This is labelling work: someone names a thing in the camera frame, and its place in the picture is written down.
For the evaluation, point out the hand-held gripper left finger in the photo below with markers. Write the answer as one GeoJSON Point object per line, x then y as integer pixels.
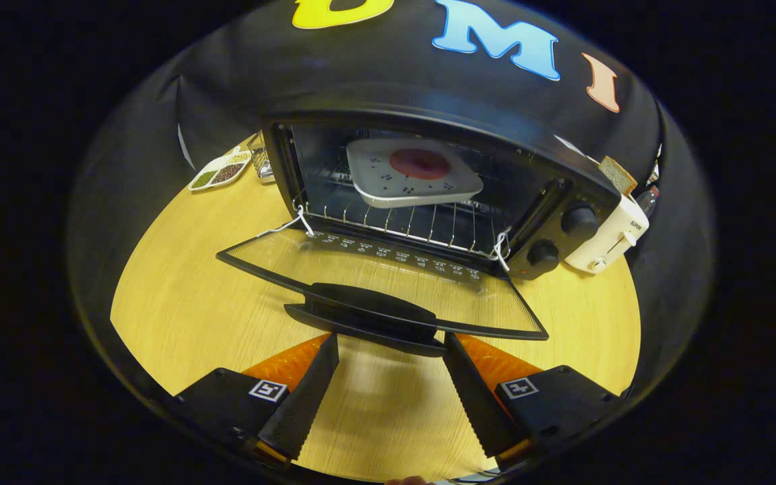
{"type": "Point", "coordinates": [304, 397]}

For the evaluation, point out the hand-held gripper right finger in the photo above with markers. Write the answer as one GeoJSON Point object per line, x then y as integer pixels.
{"type": "Point", "coordinates": [475, 401]}

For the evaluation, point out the black toaster oven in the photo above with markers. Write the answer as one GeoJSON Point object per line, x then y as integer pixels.
{"type": "Point", "coordinates": [563, 195]}

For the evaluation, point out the white square plate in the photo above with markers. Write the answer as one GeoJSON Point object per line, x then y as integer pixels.
{"type": "Point", "coordinates": [378, 182]}

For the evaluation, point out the pink ham slice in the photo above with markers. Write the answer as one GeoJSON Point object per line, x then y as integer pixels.
{"type": "Point", "coordinates": [419, 164]}

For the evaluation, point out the white pop-up toaster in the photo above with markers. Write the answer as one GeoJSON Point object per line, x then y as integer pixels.
{"type": "Point", "coordinates": [607, 242]}

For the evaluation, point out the white divided snack dish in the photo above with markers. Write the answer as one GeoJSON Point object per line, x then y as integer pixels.
{"type": "Point", "coordinates": [219, 172]}

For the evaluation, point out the clear water bottle red label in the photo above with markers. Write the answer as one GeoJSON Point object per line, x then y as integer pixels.
{"type": "Point", "coordinates": [649, 201]}

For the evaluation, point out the brown bread slice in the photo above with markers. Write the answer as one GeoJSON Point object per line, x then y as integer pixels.
{"type": "Point", "coordinates": [618, 176]}

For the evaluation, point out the black backdrop cloth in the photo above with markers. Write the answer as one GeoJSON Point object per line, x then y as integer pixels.
{"type": "Point", "coordinates": [226, 87]}

